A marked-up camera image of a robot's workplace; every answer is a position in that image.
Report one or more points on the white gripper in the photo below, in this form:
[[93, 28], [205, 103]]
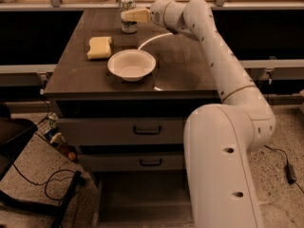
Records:
[[157, 13]]

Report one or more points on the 7up soda can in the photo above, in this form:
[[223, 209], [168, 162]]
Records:
[[129, 25]]

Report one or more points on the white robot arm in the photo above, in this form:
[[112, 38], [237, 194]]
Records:
[[217, 137]]

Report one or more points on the grey drawer cabinet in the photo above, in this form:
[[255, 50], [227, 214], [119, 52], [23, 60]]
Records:
[[122, 102]]

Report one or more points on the top grey drawer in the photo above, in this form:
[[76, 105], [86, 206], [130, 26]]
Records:
[[121, 131]]

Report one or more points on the grey drawer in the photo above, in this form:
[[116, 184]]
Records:
[[121, 131], [131, 162]]

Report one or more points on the middle grey drawer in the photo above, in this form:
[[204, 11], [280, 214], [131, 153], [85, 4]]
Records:
[[131, 162]]

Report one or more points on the open bottom drawer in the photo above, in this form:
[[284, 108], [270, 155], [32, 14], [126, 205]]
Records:
[[147, 199]]

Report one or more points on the white bowl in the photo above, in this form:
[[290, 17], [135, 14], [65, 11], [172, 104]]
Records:
[[131, 65]]

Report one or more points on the yellow sponge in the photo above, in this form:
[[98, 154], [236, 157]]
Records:
[[99, 48]]

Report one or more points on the black chair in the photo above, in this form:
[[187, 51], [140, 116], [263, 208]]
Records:
[[43, 174]]

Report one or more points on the wire basket with items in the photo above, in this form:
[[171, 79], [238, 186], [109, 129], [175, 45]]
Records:
[[49, 131]]

